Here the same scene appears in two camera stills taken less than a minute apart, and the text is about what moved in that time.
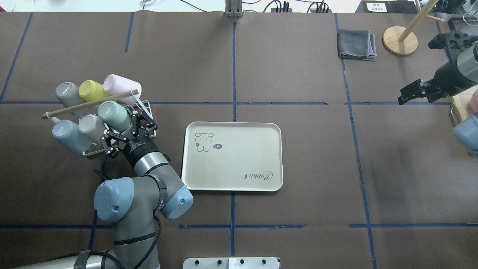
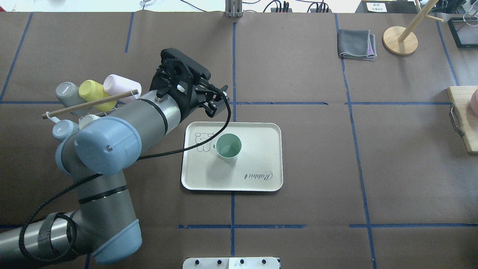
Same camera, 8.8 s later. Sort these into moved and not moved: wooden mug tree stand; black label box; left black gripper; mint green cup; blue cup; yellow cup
Moved: left black gripper; mint green cup
Not moved: black label box; blue cup; yellow cup; wooden mug tree stand
